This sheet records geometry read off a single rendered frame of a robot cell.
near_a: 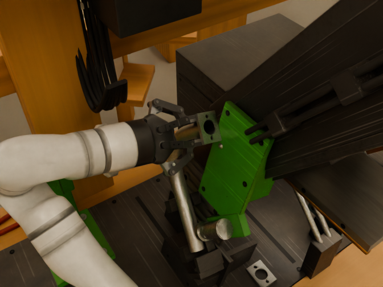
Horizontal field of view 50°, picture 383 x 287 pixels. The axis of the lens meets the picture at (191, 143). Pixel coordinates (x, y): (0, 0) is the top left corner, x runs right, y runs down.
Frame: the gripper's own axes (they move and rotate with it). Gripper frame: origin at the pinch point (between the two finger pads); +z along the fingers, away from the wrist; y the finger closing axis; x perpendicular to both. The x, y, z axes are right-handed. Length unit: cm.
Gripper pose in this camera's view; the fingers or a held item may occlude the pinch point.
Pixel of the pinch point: (197, 130)
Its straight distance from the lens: 73.4
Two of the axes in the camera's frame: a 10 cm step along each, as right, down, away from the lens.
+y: -2.2, -9.8, -0.1
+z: 8.1, -1.9, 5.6
